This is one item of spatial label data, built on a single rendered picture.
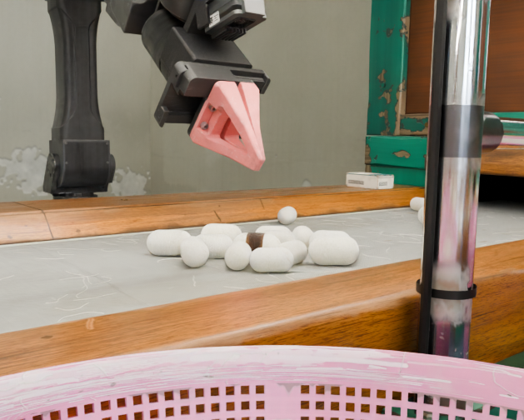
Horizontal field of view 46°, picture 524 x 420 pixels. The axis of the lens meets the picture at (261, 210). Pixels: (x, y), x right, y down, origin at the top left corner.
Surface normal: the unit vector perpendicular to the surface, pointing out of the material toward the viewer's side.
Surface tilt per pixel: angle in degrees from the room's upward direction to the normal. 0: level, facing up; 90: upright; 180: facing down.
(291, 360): 75
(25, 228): 45
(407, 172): 89
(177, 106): 130
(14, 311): 0
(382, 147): 90
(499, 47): 90
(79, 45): 88
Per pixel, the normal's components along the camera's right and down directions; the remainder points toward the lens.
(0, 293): 0.02, -0.99
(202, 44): 0.43, -0.69
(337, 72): -0.71, 0.07
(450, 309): -0.10, 0.11
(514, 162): -0.59, -0.27
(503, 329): 0.64, 0.11
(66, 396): 0.53, -0.15
